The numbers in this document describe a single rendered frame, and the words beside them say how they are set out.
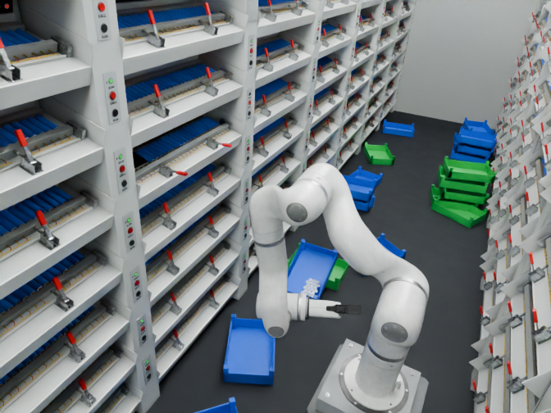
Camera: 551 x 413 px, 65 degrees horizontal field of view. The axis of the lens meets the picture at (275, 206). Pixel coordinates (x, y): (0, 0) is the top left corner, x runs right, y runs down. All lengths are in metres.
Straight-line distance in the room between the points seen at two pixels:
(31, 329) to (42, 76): 0.59
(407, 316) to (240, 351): 1.00
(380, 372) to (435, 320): 0.98
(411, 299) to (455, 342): 1.09
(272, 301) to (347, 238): 0.31
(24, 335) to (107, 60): 0.67
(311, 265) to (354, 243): 1.21
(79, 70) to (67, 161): 0.20
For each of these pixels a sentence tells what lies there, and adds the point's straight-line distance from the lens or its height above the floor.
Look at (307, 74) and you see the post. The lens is 2.33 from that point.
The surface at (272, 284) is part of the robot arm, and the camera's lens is 1.29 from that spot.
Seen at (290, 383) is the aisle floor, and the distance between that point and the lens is 1.90.
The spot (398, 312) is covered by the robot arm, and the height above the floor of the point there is 0.75.
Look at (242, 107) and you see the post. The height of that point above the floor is 0.98.
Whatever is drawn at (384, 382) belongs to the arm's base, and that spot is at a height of 0.43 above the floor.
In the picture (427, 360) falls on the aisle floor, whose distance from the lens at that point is 2.13.
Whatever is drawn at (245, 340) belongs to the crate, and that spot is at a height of 0.00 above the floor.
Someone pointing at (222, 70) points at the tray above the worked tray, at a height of 1.11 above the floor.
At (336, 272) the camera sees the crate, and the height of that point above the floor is 0.00.
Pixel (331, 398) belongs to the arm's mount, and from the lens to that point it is 1.45.
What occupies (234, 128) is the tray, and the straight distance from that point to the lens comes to 1.75.
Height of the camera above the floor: 1.50
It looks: 30 degrees down
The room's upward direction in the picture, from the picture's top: 4 degrees clockwise
